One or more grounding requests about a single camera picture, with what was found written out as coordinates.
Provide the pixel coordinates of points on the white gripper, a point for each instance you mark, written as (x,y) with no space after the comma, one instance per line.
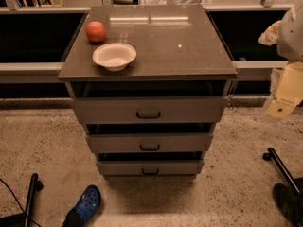
(291,37)

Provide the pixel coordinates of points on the grey drawer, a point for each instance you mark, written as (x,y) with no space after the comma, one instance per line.
(148,110)
(149,168)
(163,142)

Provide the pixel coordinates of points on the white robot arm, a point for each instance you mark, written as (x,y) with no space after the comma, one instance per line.
(289,44)

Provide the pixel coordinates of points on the grey drawer cabinet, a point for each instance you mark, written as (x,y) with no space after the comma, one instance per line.
(178,54)

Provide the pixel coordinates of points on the grey top drawer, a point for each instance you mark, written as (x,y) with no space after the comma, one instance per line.
(148,110)

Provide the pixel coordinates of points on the grey bottom drawer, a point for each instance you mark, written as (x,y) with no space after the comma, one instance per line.
(149,168)

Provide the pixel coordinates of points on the black chair leg right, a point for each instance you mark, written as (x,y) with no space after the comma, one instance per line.
(271,154)

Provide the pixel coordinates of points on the black chair leg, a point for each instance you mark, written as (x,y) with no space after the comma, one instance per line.
(271,154)
(24,218)

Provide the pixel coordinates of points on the black shoe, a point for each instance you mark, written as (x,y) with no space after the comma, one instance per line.
(289,204)

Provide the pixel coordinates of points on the white paper bowl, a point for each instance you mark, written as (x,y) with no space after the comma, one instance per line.
(114,56)

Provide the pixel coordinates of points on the red apple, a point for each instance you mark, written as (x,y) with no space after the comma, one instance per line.
(95,32)

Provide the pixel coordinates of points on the blue clog shoe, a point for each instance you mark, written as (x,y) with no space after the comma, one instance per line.
(87,205)

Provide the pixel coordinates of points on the black chair leg left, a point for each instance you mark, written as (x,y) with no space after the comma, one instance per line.
(24,218)

